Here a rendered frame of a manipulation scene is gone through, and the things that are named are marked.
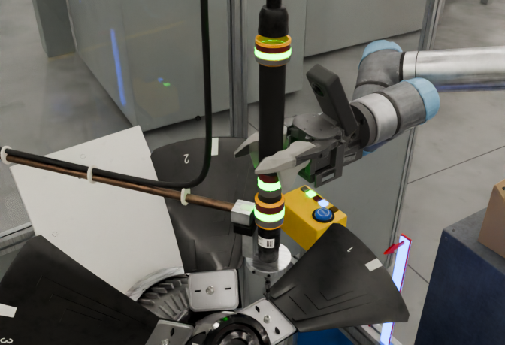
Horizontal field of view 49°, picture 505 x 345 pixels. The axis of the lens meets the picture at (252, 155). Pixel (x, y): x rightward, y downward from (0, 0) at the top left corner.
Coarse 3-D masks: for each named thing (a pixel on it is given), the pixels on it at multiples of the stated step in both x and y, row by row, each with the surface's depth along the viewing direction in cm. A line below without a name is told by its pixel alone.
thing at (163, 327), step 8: (160, 320) 83; (160, 328) 84; (168, 328) 84; (176, 328) 84; (184, 328) 84; (192, 328) 85; (152, 336) 84; (160, 336) 85; (168, 336) 85; (176, 336) 85; (184, 336) 86; (152, 344) 86; (160, 344) 86; (176, 344) 86; (184, 344) 87
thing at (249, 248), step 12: (240, 204) 82; (252, 204) 82; (240, 216) 81; (252, 216) 82; (240, 228) 82; (252, 228) 81; (252, 240) 83; (252, 252) 84; (288, 252) 86; (252, 264) 84; (264, 264) 84; (276, 264) 84; (288, 264) 84; (264, 276) 83; (276, 276) 83
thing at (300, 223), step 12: (288, 192) 142; (300, 192) 142; (288, 204) 138; (300, 204) 138; (312, 204) 138; (288, 216) 139; (300, 216) 134; (312, 216) 134; (336, 216) 134; (288, 228) 141; (300, 228) 136; (312, 228) 131; (324, 228) 131; (300, 240) 137; (312, 240) 133
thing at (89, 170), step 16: (208, 32) 69; (208, 48) 70; (208, 64) 71; (208, 80) 72; (208, 96) 73; (208, 112) 74; (208, 128) 76; (208, 144) 77; (48, 160) 91; (208, 160) 79; (112, 176) 87; (128, 176) 87
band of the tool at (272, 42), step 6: (258, 36) 67; (288, 36) 67; (258, 42) 65; (264, 42) 68; (270, 42) 69; (276, 42) 69; (282, 42) 68; (288, 42) 65; (270, 60) 65; (276, 60) 65; (270, 66) 66; (276, 66) 66
